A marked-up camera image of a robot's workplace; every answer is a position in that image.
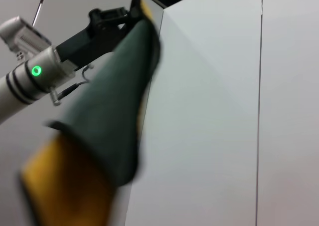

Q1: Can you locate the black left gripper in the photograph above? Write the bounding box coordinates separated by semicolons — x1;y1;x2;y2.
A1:
56;6;141;71

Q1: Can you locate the grey yellow towel black trim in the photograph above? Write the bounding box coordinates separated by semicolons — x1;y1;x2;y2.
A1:
18;0;164;226

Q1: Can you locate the thin grey rod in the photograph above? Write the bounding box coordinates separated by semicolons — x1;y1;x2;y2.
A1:
31;0;48;27

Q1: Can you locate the grey left arm cable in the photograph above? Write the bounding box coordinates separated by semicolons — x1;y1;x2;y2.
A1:
50;63;95;106

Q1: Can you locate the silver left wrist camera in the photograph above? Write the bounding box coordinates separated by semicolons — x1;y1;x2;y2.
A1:
0;15;52;62

